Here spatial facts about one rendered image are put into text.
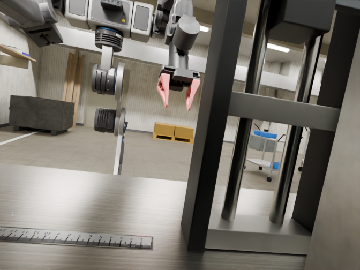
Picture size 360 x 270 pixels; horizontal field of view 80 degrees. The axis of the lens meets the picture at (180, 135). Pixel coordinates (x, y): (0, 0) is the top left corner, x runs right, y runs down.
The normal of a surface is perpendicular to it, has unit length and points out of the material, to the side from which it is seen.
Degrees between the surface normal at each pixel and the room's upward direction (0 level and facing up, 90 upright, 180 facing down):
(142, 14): 90
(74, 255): 0
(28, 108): 90
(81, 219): 0
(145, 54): 90
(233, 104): 90
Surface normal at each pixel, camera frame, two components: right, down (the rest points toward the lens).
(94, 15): 0.24, 0.14
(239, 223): 0.14, -0.98
